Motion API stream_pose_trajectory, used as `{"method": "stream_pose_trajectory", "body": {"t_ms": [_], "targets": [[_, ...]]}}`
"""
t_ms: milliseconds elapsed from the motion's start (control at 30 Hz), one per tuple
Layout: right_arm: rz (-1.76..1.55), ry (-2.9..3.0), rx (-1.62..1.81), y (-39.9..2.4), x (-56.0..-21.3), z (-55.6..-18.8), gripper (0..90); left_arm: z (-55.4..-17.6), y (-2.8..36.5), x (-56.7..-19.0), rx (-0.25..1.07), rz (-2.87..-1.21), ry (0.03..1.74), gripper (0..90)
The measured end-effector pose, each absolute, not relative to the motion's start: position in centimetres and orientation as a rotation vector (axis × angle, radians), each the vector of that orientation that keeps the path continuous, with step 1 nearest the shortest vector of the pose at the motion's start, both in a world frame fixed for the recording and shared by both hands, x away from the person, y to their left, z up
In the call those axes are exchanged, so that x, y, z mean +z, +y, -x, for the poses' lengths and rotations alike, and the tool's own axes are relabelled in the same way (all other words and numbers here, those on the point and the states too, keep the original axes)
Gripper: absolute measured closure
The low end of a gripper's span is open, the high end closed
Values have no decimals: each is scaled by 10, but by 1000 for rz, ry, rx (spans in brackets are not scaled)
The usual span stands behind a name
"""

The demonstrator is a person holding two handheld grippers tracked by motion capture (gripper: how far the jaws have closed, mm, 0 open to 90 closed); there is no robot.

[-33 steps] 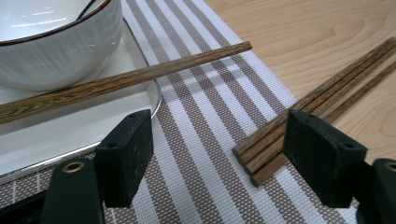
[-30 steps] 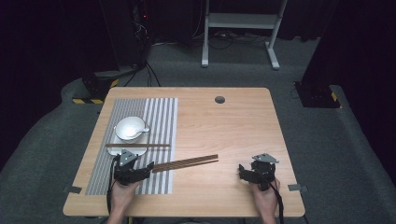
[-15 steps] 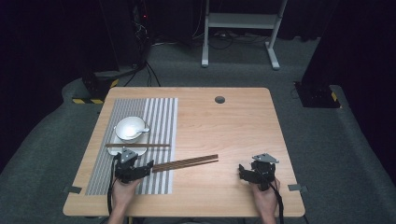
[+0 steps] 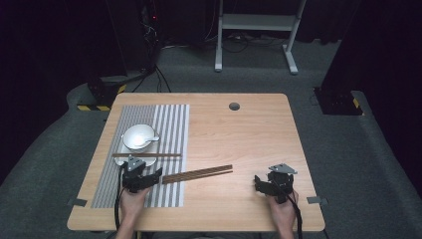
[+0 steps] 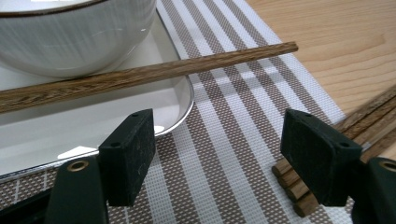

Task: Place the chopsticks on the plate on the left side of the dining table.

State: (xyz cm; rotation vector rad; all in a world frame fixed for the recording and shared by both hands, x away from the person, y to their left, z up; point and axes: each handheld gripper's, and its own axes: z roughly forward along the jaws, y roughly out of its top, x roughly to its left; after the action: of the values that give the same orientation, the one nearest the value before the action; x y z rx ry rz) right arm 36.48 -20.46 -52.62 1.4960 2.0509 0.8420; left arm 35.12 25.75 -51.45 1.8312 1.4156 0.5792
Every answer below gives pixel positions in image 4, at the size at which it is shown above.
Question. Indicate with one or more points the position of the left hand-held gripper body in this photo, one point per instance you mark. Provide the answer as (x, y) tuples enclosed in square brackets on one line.
[(134, 181)]

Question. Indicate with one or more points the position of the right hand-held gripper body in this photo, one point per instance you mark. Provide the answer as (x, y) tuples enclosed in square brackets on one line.
[(282, 184)]

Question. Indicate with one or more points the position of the white square plate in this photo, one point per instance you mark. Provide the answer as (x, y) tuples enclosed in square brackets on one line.
[(121, 161)]

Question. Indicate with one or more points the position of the bundle of brown chopsticks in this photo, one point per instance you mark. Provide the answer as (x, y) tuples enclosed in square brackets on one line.
[(199, 173)]

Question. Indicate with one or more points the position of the person's left hand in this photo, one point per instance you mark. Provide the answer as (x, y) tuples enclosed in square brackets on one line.
[(131, 205)]

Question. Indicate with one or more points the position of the person's right hand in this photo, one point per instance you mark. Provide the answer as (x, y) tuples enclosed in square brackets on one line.
[(283, 214)]

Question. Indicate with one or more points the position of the white ceramic spoon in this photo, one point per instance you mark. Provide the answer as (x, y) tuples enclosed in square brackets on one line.
[(146, 140)]

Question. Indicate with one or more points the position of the white ceramic bowl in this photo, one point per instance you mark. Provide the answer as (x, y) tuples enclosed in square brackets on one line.
[(137, 136)]

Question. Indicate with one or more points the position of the grey striped placemat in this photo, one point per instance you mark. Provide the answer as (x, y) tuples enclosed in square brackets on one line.
[(170, 126)]

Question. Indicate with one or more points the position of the black stand base yellow stripes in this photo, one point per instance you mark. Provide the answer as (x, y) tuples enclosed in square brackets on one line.
[(103, 94)]

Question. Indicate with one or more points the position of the white metal stand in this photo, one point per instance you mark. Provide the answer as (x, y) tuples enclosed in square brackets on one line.
[(255, 22)]

